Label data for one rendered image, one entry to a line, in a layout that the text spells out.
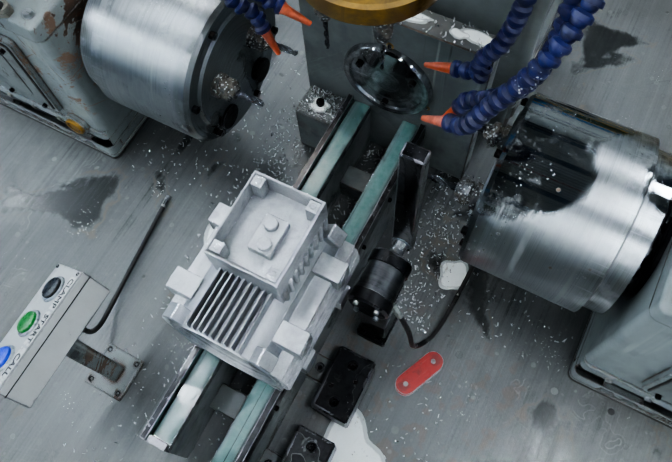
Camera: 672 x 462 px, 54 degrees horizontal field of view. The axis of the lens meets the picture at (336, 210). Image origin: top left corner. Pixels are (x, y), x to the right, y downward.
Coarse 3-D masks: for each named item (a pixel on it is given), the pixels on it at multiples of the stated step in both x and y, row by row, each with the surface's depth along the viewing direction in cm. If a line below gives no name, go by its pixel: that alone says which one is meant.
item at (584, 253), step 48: (528, 144) 80; (576, 144) 79; (624, 144) 80; (480, 192) 87; (528, 192) 79; (576, 192) 77; (624, 192) 77; (480, 240) 83; (528, 240) 80; (576, 240) 78; (624, 240) 77; (528, 288) 87; (576, 288) 81; (624, 288) 79
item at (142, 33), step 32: (96, 0) 95; (128, 0) 92; (160, 0) 92; (192, 0) 91; (96, 32) 94; (128, 32) 92; (160, 32) 91; (192, 32) 90; (224, 32) 93; (96, 64) 96; (128, 64) 94; (160, 64) 92; (192, 64) 90; (224, 64) 97; (256, 64) 107; (128, 96) 98; (160, 96) 94; (192, 96) 94; (224, 96) 96; (256, 96) 112; (192, 128) 98; (224, 128) 106
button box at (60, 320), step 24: (72, 288) 83; (96, 288) 86; (24, 312) 86; (48, 312) 82; (72, 312) 84; (24, 336) 82; (48, 336) 82; (72, 336) 84; (24, 360) 80; (48, 360) 82; (0, 384) 79; (24, 384) 80
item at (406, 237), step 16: (400, 160) 71; (416, 160) 70; (400, 176) 74; (416, 176) 72; (400, 192) 78; (416, 192) 76; (400, 208) 81; (416, 208) 79; (400, 224) 86; (416, 224) 85; (400, 240) 90
